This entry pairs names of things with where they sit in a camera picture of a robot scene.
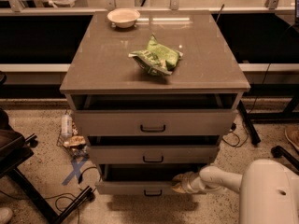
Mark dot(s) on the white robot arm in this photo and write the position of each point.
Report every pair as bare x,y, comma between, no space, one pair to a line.
268,191

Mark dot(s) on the white ceramic bowl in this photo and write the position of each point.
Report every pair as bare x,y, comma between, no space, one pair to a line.
123,17

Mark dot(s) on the grey top drawer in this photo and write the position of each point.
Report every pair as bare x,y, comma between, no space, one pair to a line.
148,115

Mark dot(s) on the black chair base right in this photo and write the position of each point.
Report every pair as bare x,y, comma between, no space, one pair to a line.
279,152

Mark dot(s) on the grey middle drawer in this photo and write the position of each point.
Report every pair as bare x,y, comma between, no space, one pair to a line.
152,150

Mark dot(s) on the black table leg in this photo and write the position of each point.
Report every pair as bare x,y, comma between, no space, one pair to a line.
255,139

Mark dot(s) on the brown shoe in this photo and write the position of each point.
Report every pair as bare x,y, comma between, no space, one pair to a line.
292,135

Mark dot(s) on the green chip bag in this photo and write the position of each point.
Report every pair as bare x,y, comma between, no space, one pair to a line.
157,59

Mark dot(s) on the white plastic bottle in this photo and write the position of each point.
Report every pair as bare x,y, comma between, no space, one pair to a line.
66,126

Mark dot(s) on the grey drawer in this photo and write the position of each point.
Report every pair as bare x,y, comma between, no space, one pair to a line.
152,150
141,179
148,115

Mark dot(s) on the grey bottom drawer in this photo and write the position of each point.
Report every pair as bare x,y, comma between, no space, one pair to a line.
141,179

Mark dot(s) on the black chair left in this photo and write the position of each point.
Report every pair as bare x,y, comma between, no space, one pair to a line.
14,150

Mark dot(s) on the grey drawer cabinet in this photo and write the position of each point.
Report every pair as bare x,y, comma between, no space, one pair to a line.
102,65

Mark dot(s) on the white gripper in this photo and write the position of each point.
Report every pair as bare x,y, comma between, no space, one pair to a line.
189,183

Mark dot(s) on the white shoe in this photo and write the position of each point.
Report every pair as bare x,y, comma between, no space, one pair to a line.
6,215

